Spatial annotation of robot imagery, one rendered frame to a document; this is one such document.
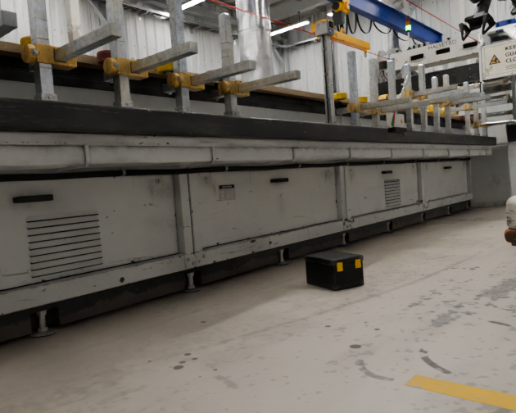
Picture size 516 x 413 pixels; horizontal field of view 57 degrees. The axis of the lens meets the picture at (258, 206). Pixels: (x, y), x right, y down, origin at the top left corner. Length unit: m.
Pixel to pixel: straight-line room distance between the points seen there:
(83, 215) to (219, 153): 0.54
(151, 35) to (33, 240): 9.83
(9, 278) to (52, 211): 0.25
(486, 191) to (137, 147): 4.39
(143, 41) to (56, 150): 9.74
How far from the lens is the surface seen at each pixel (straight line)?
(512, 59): 5.37
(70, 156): 1.50
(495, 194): 5.49
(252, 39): 7.16
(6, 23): 1.15
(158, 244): 1.94
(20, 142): 1.43
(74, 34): 2.72
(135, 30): 11.10
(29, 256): 1.68
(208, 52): 12.36
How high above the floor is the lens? 0.44
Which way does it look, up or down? 3 degrees down
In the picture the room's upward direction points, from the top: 4 degrees counter-clockwise
